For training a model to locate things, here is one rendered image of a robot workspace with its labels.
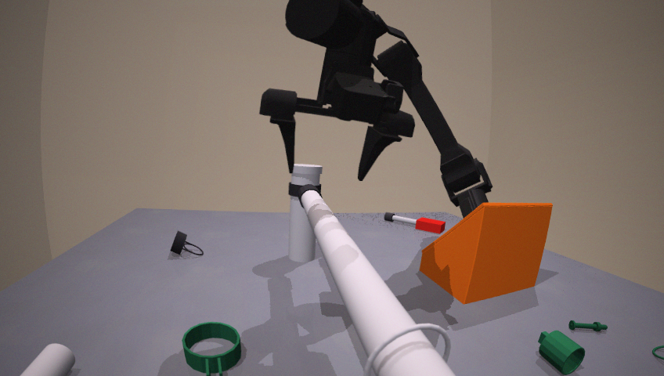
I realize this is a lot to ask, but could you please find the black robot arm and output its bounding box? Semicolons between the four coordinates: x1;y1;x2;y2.
285;0;493;218

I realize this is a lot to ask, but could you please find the green metal band with two tabs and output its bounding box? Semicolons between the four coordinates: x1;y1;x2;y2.
182;322;241;376

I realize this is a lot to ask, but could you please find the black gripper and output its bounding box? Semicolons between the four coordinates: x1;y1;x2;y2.
259;52;415;181

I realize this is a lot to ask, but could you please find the green bolt with nut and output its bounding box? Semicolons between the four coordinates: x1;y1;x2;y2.
569;320;608;331

